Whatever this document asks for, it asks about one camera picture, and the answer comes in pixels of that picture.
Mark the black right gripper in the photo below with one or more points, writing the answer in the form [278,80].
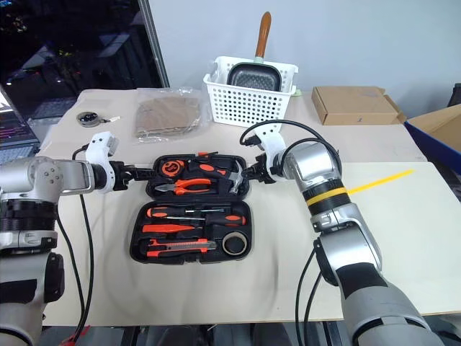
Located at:
[266,171]

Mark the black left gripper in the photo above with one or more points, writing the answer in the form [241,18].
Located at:
[122,174]

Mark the black plastic tool case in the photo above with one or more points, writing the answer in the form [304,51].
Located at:
[140,220]

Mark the orange utility knife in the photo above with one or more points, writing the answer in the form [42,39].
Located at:
[183,248]

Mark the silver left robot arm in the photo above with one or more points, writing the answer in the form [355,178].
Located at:
[39,176]

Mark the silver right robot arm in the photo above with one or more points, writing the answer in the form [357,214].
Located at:
[324,173]

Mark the thin black orange-tipped tool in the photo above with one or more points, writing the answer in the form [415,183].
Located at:
[207,154]

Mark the orange black tape measure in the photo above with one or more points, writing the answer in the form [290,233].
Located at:
[171,168]

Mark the clear bag of brown cardboard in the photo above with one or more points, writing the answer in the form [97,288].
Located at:
[165,117]

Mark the small white tag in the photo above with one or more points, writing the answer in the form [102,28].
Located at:
[114,118]

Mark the white perforated plastic basket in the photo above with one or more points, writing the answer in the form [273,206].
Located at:
[245,104]

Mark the small round tape measure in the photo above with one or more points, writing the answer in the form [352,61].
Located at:
[88,119]

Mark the small green object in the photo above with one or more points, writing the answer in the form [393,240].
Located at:
[297,93]

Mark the flat brown cardboard box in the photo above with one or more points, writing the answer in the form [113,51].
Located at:
[354,104]

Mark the yellow tape strip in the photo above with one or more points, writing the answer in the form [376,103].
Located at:
[381,180]

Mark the open laptop computer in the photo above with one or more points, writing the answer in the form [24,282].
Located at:
[16,144]

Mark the dark rounded shape under table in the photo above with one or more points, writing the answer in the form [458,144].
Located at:
[182,337]

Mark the red tape piece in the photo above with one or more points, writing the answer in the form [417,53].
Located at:
[77,334]

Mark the blue box with cardboard lining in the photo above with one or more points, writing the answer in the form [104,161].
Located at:
[437,133]

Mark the dark chair back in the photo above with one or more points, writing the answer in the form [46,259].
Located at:
[455,94]

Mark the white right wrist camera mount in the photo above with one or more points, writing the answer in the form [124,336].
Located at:
[270,138]

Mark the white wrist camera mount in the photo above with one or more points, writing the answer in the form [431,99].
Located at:
[270,138]
[102,151]

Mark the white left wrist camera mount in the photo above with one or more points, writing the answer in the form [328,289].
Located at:
[102,151]

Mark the grey metal window post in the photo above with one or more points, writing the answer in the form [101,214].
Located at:
[153,43]

